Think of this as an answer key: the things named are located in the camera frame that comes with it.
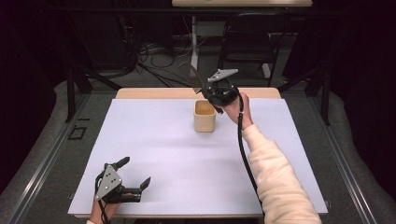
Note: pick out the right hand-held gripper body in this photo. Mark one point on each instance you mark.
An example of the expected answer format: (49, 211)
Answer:
(225, 95)

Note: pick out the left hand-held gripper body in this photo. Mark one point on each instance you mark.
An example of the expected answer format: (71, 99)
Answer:
(107, 182)

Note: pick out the beige square utensil holder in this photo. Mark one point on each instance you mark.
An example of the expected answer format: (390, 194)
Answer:
(204, 121)

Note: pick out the person's right hand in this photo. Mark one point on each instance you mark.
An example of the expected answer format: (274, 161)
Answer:
(238, 113)

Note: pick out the person's left hand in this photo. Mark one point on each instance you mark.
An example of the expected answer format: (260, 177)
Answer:
(100, 213)

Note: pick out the white table cover sheet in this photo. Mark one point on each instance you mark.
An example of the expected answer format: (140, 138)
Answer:
(162, 168)

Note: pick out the white-legged desk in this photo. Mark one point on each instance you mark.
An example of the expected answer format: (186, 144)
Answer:
(194, 46)

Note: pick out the wooden table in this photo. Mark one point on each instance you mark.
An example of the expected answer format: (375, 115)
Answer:
(155, 92)

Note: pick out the black folding chair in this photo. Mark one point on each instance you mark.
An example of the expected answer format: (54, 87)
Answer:
(247, 46)

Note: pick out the aluminium floor rail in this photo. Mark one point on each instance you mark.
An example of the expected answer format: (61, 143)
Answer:
(345, 161)
(46, 155)

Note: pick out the black metal frame stand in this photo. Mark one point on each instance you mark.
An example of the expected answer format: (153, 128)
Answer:
(71, 93)
(325, 93)

